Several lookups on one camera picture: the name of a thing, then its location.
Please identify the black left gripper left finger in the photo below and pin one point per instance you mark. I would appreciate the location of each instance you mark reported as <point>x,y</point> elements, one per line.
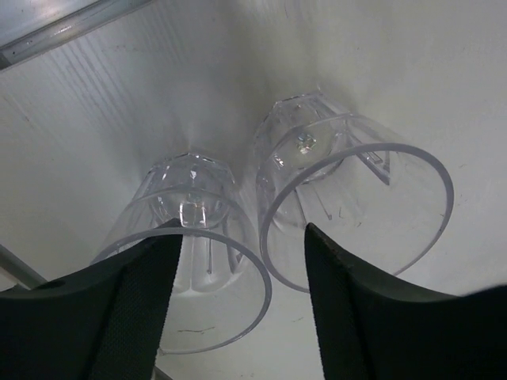
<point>101,322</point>

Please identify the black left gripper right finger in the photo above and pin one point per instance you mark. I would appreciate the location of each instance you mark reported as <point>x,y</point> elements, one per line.
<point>373,325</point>

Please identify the clear plastic cup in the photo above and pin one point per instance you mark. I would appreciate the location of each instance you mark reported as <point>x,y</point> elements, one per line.
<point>381,198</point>
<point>221,290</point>

